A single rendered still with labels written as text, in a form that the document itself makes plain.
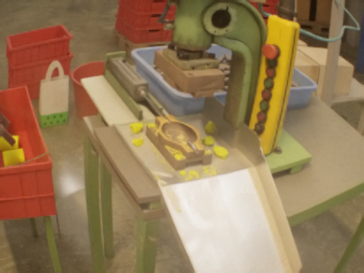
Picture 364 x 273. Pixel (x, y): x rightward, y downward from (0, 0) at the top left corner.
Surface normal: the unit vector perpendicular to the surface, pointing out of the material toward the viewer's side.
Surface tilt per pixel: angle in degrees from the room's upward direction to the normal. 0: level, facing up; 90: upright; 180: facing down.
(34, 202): 90
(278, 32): 85
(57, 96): 85
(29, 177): 90
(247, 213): 30
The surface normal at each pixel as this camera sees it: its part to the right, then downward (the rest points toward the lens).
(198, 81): 0.46, 0.48
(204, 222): 0.33, -0.51
